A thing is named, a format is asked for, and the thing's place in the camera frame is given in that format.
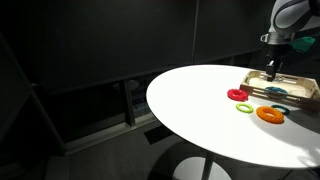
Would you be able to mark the dark floor plate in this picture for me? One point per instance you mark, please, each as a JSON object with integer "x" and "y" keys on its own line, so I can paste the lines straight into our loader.
{"x": 158, "y": 134}

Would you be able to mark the white table pedestal base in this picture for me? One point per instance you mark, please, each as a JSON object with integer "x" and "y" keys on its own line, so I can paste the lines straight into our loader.
{"x": 186, "y": 170}

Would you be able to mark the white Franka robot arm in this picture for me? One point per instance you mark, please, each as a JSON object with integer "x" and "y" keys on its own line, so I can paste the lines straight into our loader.
{"x": 288, "y": 16}

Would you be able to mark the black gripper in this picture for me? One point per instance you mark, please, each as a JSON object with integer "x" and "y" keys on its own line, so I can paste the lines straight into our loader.
{"x": 277, "y": 52}

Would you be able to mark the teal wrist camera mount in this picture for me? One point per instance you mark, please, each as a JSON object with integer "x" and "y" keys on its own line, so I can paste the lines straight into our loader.
{"x": 304, "y": 43}

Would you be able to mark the wooden slotted tray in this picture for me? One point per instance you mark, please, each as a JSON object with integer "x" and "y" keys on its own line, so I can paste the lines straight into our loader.
{"x": 301, "y": 89}

